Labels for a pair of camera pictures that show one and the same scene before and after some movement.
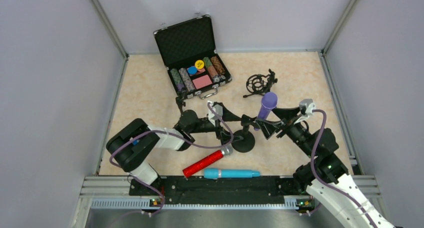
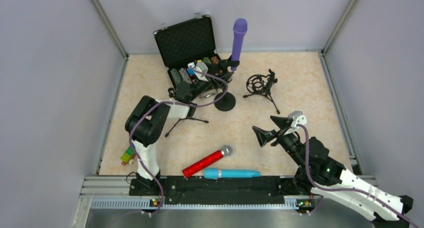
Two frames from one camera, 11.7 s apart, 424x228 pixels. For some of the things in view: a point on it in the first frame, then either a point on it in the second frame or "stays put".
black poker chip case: [187, 48] stays put
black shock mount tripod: [258, 84] stays put
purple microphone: [269, 102] → [240, 28]
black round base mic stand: [243, 141] → [226, 103]
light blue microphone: [215, 173] stays put
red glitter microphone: [193, 169] stays put
